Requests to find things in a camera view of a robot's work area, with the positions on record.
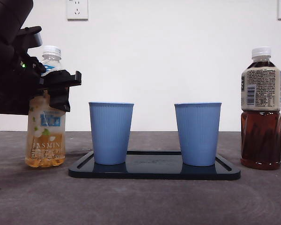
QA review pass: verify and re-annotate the dark tea bottle beige label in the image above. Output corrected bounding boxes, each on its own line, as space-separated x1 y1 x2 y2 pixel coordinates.
240 46 281 171

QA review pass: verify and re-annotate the dark blue rectangular tray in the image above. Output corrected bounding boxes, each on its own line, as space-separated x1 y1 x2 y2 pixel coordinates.
68 150 241 180

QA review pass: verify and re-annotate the blue ribbed plastic cup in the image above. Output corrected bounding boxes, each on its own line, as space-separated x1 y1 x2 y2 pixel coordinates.
88 101 134 165
173 102 222 167

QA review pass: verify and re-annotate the jasmine tea bottle white label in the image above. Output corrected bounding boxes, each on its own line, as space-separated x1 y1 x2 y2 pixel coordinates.
25 45 67 168

